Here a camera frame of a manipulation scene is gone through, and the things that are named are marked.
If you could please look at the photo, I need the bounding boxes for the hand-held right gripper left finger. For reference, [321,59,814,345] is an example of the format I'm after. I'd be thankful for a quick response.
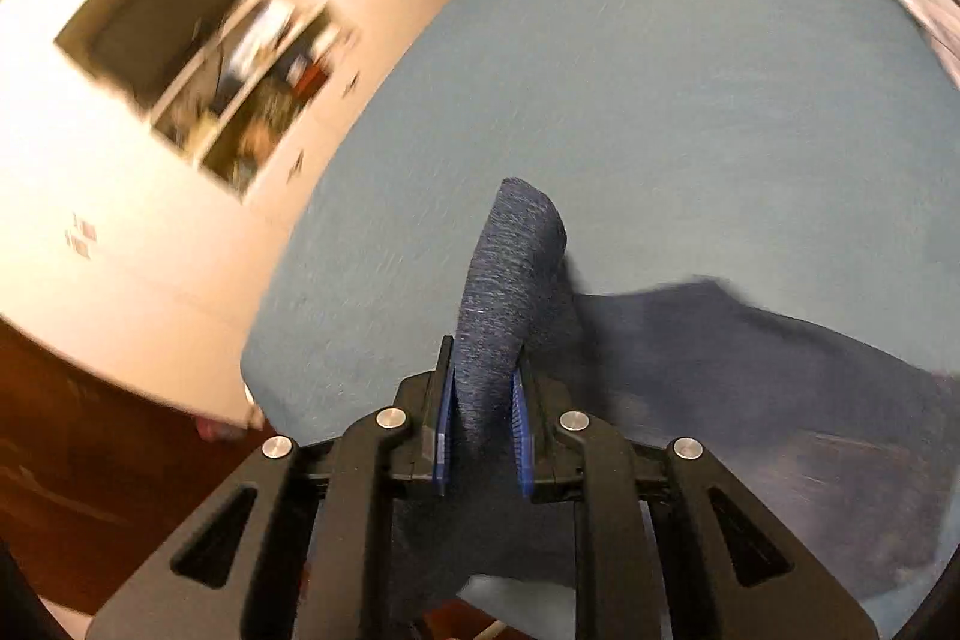
[88,334,457,640]

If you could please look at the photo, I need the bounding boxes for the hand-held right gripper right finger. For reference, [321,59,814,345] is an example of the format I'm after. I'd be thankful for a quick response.
[511,355,878,640]

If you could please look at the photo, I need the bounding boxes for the blue denim pants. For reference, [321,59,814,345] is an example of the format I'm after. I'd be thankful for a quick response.
[390,176,960,633]

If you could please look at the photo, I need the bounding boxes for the blue bed sheet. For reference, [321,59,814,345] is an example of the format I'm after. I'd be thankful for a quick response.
[241,0,960,615]

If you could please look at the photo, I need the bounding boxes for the cluttered wall shelf niche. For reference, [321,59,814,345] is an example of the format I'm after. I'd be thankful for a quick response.
[54,0,362,205]

